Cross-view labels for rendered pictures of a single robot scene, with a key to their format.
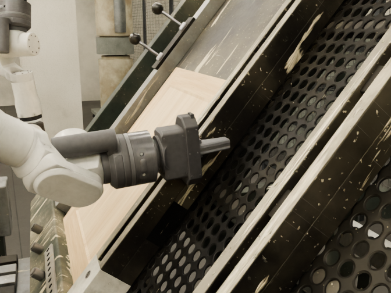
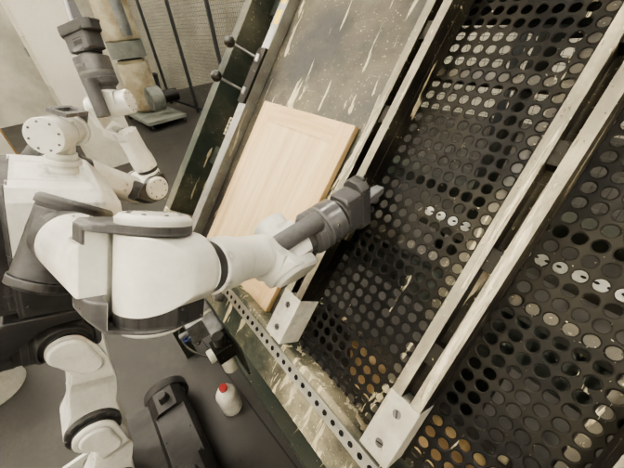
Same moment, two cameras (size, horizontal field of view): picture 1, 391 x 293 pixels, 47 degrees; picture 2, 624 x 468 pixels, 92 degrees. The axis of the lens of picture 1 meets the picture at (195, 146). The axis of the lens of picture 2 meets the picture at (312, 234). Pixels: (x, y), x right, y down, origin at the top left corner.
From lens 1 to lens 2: 40 cm
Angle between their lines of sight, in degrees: 27
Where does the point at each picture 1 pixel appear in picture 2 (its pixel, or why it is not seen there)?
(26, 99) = (140, 155)
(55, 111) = not seen: hidden behind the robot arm
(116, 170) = (324, 243)
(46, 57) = (71, 73)
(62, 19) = not seen: hidden behind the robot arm
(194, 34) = (268, 64)
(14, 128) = (260, 251)
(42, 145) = (280, 253)
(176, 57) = (257, 89)
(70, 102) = not seen: hidden behind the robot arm
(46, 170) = (288, 271)
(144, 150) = (340, 221)
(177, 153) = (356, 213)
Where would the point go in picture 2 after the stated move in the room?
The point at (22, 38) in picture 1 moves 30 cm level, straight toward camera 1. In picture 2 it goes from (118, 97) to (152, 117)
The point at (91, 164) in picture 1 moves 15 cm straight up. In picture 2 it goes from (306, 247) to (299, 169)
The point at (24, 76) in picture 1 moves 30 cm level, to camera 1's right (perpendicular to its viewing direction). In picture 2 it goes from (131, 135) to (230, 118)
